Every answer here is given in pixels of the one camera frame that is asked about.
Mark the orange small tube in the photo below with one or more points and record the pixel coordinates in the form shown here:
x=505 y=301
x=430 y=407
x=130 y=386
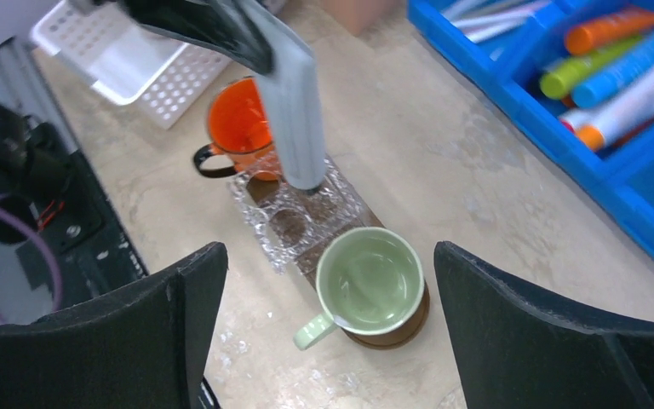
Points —
x=608 y=28

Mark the black aluminium base frame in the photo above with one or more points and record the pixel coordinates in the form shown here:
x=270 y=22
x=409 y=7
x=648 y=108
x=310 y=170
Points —
x=54 y=215

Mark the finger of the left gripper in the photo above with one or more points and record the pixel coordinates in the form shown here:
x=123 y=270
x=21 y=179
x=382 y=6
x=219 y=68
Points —
x=220 y=26

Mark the light green ceramic mug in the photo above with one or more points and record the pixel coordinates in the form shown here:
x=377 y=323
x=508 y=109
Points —
x=371 y=285

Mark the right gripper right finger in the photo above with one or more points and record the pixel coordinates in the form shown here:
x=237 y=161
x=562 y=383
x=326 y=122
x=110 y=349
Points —
x=519 y=345

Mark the clear glass toothbrush holder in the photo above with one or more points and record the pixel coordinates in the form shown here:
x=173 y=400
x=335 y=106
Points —
x=291 y=226

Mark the orange translucent cup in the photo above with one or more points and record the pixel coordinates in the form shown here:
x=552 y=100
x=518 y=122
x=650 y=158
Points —
x=238 y=128

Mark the yellow green small tube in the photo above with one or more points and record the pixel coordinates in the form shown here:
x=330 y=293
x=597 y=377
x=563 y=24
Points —
x=558 y=83

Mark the white plastic cup bin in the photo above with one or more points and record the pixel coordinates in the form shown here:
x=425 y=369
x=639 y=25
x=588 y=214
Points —
x=126 y=64

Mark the blue small tube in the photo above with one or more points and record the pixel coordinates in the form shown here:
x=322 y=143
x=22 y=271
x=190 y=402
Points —
x=607 y=82

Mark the blue plastic compartment bin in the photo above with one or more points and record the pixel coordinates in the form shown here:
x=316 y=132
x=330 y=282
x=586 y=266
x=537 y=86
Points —
x=506 y=69

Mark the brown wooden oval tray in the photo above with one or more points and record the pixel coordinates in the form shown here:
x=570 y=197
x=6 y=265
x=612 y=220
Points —
x=369 y=282

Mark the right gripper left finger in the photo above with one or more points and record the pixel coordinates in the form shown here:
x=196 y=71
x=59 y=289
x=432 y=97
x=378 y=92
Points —
x=143 y=345

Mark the peach plastic desk organizer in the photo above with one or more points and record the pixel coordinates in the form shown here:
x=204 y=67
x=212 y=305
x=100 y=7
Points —
x=358 y=15

